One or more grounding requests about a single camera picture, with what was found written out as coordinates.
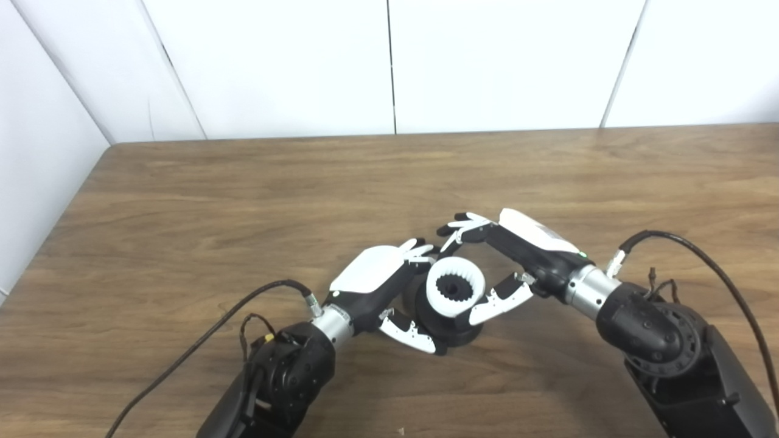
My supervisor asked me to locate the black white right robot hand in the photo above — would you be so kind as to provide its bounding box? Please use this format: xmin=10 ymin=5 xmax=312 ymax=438
xmin=436 ymin=208 xmax=594 ymax=326

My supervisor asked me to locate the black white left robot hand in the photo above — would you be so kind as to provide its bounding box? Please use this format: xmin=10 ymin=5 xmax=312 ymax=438
xmin=323 ymin=237 xmax=448 ymax=356

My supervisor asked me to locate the white plastic ring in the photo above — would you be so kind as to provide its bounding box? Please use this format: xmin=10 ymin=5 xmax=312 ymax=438
xmin=425 ymin=256 xmax=486 ymax=318

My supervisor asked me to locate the round black plastic part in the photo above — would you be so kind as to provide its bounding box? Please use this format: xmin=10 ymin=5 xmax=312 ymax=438
xmin=402 ymin=271 xmax=484 ymax=349

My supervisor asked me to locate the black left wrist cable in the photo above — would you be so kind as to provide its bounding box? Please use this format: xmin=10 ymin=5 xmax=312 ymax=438
xmin=105 ymin=279 xmax=323 ymax=438

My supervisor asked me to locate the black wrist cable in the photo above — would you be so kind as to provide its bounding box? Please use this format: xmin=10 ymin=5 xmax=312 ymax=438
xmin=606 ymin=230 xmax=779 ymax=420
xmin=105 ymin=279 xmax=323 ymax=438

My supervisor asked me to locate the thin dark wire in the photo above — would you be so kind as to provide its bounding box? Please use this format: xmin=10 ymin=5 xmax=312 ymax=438
xmin=645 ymin=266 xmax=681 ymax=302

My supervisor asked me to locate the thin wire with yellow connector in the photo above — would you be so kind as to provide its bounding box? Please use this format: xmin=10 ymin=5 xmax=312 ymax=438
xmin=239 ymin=313 xmax=276 ymax=360

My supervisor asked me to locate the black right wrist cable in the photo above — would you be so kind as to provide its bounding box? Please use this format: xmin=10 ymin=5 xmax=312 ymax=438
xmin=606 ymin=230 xmax=779 ymax=420

